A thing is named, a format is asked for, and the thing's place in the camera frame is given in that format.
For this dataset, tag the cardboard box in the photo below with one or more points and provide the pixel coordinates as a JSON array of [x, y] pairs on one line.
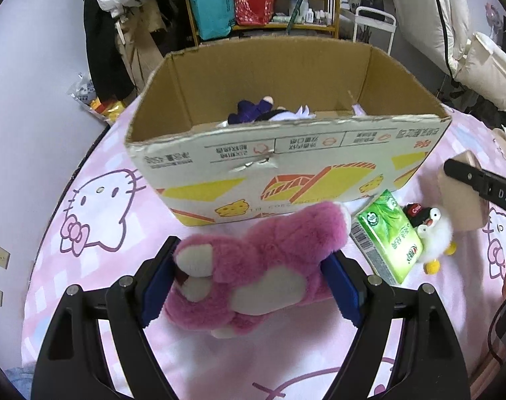
[[278, 162]]

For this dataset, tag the clear plastic bag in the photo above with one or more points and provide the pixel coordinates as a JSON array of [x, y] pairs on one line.
[[94, 100]]

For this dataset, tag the pink small fan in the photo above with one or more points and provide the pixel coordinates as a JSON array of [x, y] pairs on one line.
[[492, 14]]

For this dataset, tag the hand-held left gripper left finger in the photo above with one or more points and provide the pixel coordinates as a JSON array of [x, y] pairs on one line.
[[155, 291]]

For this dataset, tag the pink cat-print bed sheet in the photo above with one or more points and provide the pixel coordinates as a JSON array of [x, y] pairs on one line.
[[111, 200]]

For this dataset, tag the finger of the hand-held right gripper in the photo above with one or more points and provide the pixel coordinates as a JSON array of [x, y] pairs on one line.
[[465, 173]]

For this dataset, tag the green tissue packet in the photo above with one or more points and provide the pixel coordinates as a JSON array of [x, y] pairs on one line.
[[388, 233]]

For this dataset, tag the cream folded mattress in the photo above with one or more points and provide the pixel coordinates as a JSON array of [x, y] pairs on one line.
[[444, 16]]

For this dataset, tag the purple-haired plush doll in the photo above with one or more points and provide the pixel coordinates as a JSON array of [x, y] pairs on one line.
[[257, 110]]

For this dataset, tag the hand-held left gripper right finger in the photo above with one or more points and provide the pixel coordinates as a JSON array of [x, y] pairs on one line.
[[344, 287]]

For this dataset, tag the pink bear plush toy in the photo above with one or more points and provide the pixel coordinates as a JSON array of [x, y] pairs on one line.
[[269, 254]]

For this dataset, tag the teal bag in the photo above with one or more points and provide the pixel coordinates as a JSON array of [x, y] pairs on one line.
[[211, 8]]

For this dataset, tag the black hanging coat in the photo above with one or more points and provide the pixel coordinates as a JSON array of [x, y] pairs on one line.
[[101, 50]]

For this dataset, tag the wooden shelf unit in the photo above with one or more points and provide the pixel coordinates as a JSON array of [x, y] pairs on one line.
[[261, 31]]

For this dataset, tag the red patterned bag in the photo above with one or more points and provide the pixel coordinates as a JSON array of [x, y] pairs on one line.
[[255, 2]]

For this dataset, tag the white metal cart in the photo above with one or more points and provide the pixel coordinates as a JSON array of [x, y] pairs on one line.
[[375, 12]]

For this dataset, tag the blue fleece blanket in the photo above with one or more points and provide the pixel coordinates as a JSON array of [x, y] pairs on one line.
[[19, 383]]

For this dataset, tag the pink swirl plush cushion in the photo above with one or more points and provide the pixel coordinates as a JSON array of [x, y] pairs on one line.
[[461, 208]]

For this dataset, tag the beige hanging pants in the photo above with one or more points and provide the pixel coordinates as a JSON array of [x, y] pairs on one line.
[[142, 54]]

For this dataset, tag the green pole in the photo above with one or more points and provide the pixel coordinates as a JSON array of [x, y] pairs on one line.
[[300, 0]]

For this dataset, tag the white penguin plush toy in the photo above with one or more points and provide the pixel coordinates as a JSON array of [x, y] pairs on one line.
[[438, 231]]

